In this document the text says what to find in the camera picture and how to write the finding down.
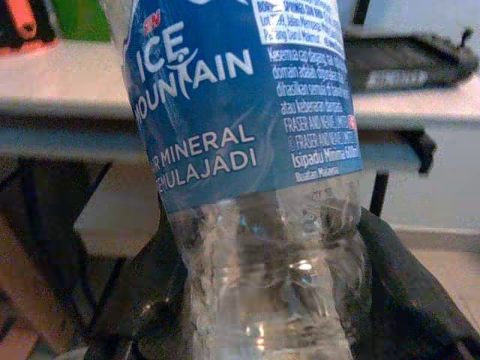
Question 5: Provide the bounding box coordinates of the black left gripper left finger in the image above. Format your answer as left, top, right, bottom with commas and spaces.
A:
85, 209, 196, 360

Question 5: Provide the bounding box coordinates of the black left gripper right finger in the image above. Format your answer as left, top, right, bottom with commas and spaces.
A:
352, 209, 480, 360

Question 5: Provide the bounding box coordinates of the clear water bottle blue label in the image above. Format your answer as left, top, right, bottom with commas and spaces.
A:
99, 0, 372, 360

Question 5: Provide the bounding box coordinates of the green object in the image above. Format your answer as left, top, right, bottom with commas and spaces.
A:
50, 0, 112, 42

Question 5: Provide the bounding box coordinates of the orange and black object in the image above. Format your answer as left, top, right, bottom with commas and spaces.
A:
0, 0, 59, 57

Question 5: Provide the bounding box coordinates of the white table with black frame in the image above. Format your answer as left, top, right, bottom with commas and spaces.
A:
0, 37, 480, 338

